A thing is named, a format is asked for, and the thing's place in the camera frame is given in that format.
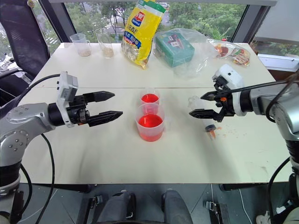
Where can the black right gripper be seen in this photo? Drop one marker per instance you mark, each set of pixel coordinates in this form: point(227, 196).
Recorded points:
point(227, 105)

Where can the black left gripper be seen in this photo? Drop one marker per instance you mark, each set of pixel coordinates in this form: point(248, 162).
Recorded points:
point(78, 109)

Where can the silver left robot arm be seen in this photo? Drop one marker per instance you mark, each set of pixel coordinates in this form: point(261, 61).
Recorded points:
point(25, 116)

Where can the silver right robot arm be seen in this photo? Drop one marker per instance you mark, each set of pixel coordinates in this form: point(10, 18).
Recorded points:
point(264, 100)

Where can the small cup red liquid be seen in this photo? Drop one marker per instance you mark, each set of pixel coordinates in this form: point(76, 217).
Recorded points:
point(150, 98)

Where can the large cup red liquid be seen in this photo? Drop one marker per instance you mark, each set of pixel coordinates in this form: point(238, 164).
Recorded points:
point(150, 126)

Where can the clear tall cup with grains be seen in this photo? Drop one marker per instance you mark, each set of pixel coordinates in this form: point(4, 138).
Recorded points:
point(106, 46)

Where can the green box in plastic bag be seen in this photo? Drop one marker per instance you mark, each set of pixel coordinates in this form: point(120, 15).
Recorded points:
point(201, 63)

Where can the clear bag of snack packets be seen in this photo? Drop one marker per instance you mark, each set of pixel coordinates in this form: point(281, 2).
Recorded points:
point(233, 52)

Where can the green cardboard box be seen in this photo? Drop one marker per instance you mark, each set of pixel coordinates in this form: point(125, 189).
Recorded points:
point(175, 50)

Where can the yellow food bag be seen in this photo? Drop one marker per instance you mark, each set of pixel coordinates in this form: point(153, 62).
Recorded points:
point(140, 32)

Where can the dark rounded shape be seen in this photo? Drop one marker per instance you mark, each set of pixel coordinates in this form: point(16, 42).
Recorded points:
point(118, 207)
point(176, 207)

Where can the black office chair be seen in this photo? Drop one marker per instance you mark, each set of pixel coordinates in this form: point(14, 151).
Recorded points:
point(21, 35)

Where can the white shoe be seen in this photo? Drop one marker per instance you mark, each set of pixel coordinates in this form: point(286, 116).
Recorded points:
point(262, 219)

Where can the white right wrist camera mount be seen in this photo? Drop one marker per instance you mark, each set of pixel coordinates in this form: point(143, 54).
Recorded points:
point(230, 74)

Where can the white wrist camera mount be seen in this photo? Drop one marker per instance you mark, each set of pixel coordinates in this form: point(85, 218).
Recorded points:
point(64, 88)
point(230, 74)

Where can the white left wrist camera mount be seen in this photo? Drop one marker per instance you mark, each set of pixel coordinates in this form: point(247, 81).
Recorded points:
point(64, 88)

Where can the black metal floor bracket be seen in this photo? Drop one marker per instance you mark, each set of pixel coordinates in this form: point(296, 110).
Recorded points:
point(218, 212)
point(95, 201)

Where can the dark window frame post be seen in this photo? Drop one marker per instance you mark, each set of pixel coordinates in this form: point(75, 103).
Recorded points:
point(59, 18)
point(253, 18)

